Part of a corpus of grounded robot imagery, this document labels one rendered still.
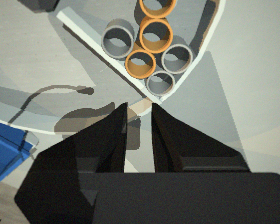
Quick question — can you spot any grey metal ring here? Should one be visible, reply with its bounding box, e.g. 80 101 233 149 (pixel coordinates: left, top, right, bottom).
101 19 135 59
159 35 193 74
146 60 175 96

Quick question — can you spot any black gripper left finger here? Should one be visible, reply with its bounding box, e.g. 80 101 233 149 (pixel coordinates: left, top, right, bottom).
27 103 128 174

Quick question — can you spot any orange hollow cylinder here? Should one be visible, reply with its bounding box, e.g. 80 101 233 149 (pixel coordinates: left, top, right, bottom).
125 41 156 79
139 0 176 19
140 16 173 53

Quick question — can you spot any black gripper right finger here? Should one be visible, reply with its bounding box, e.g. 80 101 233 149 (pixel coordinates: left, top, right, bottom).
151 103 251 173

